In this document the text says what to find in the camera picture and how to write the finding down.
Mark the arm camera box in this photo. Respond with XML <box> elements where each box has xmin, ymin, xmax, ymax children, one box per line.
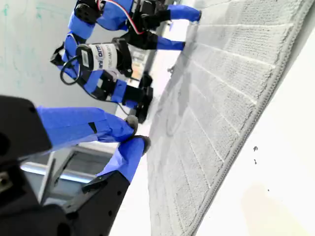
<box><xmin>75</xmin><ymin>43</ymin><xmax>119</xmax><ymax>72</ymax></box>

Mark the white board panel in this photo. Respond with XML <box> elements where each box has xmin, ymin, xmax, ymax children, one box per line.
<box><xmin>0</xmin><ymin>0</ymin><xmax>124</xmax><ymax>109</ymax></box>

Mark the arm camera stalk black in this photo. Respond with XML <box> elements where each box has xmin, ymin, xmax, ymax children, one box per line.
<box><xmin>112</xmin><ymin>38</ymin><xmax>133</xmax><ymax>77</ymax></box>

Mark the arm red white wire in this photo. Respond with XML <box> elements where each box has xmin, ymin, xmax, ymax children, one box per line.
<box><xmin>97</xmin><ymin>0</ymin><xmax>146</xmax><ymax>35</ymax></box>

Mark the grey striped towel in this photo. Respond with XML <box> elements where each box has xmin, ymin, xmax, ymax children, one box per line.
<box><xmin>147</xmin><ymin>0</ymin><xmax>315</xmax><ymax>236</ymax></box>

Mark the arm camera cable black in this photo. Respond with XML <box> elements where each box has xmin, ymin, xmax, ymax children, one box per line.
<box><xmin>60</xmin><ymin>55</ymin><xmax>131</xmax><ymax>116</ymax></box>

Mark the steel post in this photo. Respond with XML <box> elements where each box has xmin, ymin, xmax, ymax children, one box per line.
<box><xmin>19</xmin><ymin>162</ymin><xmax>98</xmax><ymax>184</ymax></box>

